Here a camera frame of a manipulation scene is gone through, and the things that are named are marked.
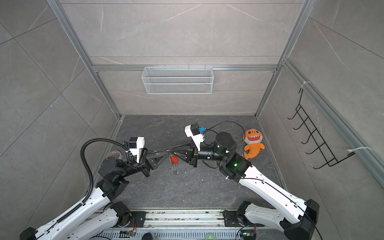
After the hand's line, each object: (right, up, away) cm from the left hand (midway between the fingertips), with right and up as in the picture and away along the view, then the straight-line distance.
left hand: (167, 153), depth 54 cm
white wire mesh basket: (-2, +42, +48) cm, 63 cm away
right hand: (+2, +1, +1) cm, 2 cm away
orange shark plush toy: (+48, +3, +42) cm, 64 cm away
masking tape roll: (-44, -8, +44) cm, 63 cm away
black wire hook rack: (+65, +1, +10) cm, 66 cm away
